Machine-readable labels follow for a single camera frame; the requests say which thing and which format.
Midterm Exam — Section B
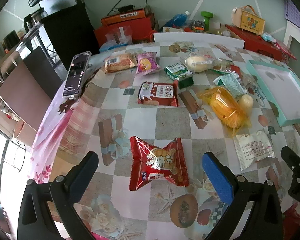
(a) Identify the white pastry packet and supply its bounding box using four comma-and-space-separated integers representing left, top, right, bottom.
234, 130, 275, 171

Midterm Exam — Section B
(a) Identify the clear tissue box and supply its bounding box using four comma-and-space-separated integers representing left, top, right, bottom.
99, 25, 133, 52

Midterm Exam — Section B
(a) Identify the wooden toy box with handle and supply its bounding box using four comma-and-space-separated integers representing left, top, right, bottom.
231, 5, 265, 36

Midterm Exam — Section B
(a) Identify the green dumbbell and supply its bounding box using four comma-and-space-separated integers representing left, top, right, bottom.
201, 11, 214, 31

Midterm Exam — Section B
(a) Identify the floral checkered tablecloth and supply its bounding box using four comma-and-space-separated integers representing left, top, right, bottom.
32, 42, 300, 239

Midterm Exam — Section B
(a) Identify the smartphone on stand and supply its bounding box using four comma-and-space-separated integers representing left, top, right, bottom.
63, 51, 91, 99

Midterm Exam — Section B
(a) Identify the clear round bun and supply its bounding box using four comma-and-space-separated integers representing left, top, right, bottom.
181, 52, 215, 73

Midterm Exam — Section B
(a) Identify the red gift box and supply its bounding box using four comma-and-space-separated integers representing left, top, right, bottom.
225, 24, 282, 61

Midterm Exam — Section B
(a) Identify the red paper bag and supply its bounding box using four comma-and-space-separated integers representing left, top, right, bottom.
94, 14, 157, 46

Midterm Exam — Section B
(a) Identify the brown chair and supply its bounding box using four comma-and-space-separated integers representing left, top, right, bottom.
0, 47, 62, 131

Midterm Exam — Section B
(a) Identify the green foil snack packet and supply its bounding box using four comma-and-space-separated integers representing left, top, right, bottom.
213, 72, 248, 100

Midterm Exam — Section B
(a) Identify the red patterned snack packet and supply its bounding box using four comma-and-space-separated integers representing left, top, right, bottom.
230, 64, 242, 77

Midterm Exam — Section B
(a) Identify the blue plastic bottle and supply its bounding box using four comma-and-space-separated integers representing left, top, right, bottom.
163, 11, 190, 28

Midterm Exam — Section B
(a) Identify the purple wall calendar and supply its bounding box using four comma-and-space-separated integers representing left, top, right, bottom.
285, 0, 300, 28

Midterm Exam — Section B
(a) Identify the white shelf frame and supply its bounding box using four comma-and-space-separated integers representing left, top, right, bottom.
283, 21, 300, 48

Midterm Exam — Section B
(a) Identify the black refrigerator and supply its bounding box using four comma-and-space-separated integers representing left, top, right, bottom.
42, 3, 100, 69

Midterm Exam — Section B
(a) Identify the electric kettle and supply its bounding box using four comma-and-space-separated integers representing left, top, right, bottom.
24, 8, 47, 32

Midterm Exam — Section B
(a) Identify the green white biscuit pack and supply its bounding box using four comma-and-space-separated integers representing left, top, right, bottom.
164, 63, 194, 89

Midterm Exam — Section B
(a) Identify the orange bread packet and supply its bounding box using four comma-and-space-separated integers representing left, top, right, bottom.
104, 53, 138, 74

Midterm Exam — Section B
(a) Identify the red bow-shaped snack packet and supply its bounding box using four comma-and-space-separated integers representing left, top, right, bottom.
129, 136, 189, 191

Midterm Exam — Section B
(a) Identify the teal rimmed white tray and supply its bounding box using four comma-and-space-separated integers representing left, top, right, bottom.
247, 60, 300, 127

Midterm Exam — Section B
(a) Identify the small cream round pastry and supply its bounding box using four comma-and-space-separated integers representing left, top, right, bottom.
238, 94, 254, 116

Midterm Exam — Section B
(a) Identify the dark red biscuit packet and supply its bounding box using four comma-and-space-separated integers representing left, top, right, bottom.
138, 81, 179, 107

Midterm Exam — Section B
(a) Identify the pink snack packet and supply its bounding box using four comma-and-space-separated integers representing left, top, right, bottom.
136, 51, 160, 75

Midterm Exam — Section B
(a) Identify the light blue tissue pack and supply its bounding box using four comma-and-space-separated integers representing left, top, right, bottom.
261, 32, 276, 43

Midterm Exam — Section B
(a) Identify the green edged round cake packet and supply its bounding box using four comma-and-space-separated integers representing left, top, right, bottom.
210, 58, 232, 74

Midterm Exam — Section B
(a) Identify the orange cardboard box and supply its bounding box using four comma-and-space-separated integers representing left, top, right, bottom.
101, 6, 152, 26

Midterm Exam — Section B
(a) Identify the yellow cake packet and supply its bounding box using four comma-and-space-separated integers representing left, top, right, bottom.
196, 86, 251, 137

